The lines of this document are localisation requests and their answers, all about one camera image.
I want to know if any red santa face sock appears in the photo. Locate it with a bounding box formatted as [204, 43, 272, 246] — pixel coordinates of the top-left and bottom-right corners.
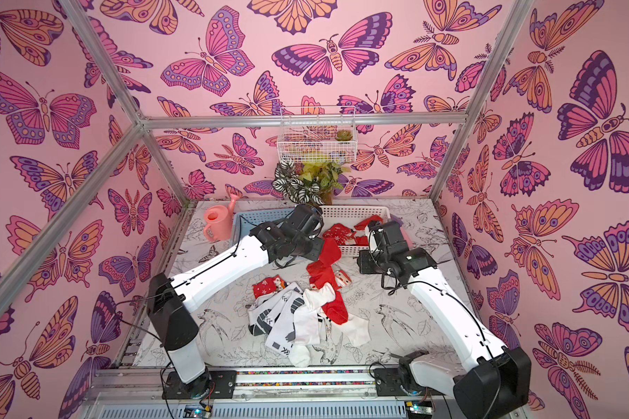
[354, 215, 384, 232]

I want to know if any large red snowflake sock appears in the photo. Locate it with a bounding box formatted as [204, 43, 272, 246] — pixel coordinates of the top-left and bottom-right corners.
[323, 223, 356, 246]

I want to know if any light blue plastic basket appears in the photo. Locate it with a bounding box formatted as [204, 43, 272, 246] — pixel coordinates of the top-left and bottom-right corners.
[232, 208, 293, 245]

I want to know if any white plastic basket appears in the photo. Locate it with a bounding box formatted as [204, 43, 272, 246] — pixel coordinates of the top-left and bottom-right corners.
[321, 205, 391, 258]

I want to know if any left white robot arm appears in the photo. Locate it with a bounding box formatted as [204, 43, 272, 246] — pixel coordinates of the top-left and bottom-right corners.
[147, 204, 324, 386]

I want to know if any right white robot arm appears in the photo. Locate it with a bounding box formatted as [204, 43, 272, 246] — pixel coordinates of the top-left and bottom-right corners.
[357, 221, 531, 418]

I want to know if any small succulent in basket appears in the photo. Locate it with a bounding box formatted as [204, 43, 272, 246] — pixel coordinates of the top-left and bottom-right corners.
[335, 129, 354, 142]

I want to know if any red santa sock on table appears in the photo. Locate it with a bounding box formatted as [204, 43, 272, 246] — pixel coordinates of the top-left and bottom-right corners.
[307, 261, 352, 291]

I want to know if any potted green leafy plant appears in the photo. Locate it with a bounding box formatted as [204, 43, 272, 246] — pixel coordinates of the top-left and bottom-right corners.
[272, 159, 349, 207]

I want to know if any pink watering can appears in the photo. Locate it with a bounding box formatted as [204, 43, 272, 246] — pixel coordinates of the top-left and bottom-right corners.
[203, 194, 241, 243]

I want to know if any white sock chevron pattern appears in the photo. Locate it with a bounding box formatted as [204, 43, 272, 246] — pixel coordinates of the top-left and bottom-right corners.
[248, 283, 304, 356]

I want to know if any plain white sock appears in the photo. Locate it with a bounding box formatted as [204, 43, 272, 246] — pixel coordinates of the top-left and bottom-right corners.
[288, 284, 370, 368]

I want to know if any white wire wall basket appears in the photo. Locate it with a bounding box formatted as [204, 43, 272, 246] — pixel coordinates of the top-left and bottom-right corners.
[276, 105, 358, 165]

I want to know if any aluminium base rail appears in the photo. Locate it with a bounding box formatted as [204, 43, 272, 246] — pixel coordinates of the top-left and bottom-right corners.
[77, 364, 463, 418]

